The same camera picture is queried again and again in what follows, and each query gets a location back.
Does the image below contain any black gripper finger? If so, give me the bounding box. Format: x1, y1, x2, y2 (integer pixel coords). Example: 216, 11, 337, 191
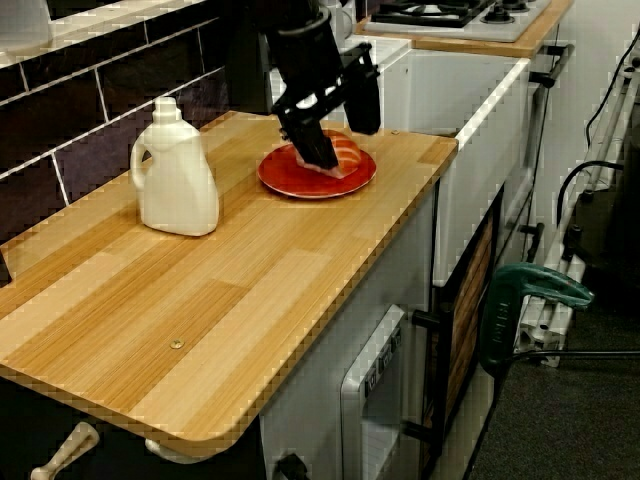
344, 78, 382, 136
283, 116, 339, 171

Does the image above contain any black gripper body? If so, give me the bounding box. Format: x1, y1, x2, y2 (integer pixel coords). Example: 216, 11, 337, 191
270, 42, 381, 132

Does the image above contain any salmon sushi toy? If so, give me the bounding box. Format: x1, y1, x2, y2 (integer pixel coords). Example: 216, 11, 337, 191
294, 128, 362, 179

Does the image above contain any white plastic jug bottle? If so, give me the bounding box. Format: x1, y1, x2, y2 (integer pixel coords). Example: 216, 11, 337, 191
130, 96, 221, 237

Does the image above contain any red round plate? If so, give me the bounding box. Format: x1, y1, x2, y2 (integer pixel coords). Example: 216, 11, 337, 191
257, 144, 377, 200

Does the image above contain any light grey toy faucet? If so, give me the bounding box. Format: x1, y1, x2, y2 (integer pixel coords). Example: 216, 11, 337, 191
322, 0, 358, 44

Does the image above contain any dark grey upright panel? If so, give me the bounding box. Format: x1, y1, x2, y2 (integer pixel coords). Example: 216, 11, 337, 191
224, 0, 281, 116

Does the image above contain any white toy sink unit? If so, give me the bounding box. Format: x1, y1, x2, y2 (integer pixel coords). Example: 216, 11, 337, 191
269, 34, 531, 289

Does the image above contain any toy stove top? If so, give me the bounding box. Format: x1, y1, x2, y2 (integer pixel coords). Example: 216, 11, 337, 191
367, 0, 554, 44

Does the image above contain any black framed oven door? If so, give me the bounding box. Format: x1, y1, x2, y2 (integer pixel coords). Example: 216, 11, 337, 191
424, 184, 506, 451

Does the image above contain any white kitchen cabinet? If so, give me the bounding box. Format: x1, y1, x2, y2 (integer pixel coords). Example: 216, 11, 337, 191
259, 189, 436, 480

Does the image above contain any cream shelf ledge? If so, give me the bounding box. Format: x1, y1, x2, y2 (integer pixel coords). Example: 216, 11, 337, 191
0, 0, 221, 69

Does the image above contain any dark tile backsplash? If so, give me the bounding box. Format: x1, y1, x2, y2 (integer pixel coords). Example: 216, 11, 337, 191
0, 14, 236, 251

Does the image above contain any grey white dispenser panel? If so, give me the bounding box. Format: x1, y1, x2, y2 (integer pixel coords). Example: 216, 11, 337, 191
339, 304, 406, 480

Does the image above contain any plain white container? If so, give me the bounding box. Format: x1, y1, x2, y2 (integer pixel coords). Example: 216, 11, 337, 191
0, 0, 55, 55

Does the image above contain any white knob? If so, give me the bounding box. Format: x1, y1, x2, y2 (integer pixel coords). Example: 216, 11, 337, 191
144, 438, 236, 464

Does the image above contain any silver bar handle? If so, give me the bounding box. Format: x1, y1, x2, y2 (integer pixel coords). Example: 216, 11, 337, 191
519, 43, 576, 251

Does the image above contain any black handle mount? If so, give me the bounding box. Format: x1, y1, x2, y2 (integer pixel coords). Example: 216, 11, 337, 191
402, 419, 436, 442
277, 452, 311, 480
412, 307, 454, 329

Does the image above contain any thick black cable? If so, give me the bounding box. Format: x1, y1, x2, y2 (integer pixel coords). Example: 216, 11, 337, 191
556, 158, 627, 221

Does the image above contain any aluminium frame rail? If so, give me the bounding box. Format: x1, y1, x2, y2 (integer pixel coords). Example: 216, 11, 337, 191
514, 64, 640, 354

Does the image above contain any thin black cable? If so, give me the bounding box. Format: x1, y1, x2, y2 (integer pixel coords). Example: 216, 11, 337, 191
509, 348, 640, 362

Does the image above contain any white peg handle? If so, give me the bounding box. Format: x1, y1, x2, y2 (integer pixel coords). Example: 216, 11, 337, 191
30, 421, 100, 480

